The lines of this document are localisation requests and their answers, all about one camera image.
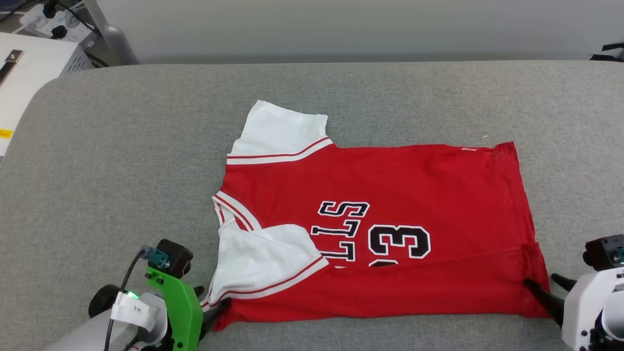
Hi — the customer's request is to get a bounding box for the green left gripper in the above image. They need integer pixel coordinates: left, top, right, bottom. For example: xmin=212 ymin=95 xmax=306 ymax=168
xmin=145 ymin=266 xmax=231 ymax=351

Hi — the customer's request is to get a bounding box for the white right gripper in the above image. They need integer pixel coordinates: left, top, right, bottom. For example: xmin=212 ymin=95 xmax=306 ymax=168
xmin=524 ymin=266 xmax=624 ymax=350

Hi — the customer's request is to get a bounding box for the red white basketball jersey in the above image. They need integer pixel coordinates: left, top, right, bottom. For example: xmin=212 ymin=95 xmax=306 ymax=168
xmin=202 ymin=99 xmax=552 ymax=332

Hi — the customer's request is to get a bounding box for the grey metal partition leg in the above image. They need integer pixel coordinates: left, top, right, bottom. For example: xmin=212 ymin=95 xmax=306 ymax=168
xmin=82 ymin=0 xmax=138 ymax=66

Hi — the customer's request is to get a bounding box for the white partition panel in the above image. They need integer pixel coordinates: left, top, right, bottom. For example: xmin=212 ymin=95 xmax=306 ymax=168
xmin=95 ymin=0 xmax=624 ymax=65

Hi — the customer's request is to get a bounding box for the white power strip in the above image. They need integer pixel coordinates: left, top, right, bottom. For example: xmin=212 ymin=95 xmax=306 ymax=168
xmin=19 ymin=4 xmax=97 ymax=46

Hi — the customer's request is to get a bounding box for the black left cable teal plug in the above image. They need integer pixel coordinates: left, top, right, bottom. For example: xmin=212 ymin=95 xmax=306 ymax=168
xmin=104 ymin=245 xmax=170 ymax=351

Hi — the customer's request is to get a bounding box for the white paper cable label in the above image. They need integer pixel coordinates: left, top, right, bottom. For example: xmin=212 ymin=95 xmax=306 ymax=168
xmin=110 ymin=291 xmax=152 ymax=330

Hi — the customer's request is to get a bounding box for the white equipment box black strap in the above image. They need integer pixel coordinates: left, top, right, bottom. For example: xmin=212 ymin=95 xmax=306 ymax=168
xmin=0 ymin=33 xmax=94 ymax=157

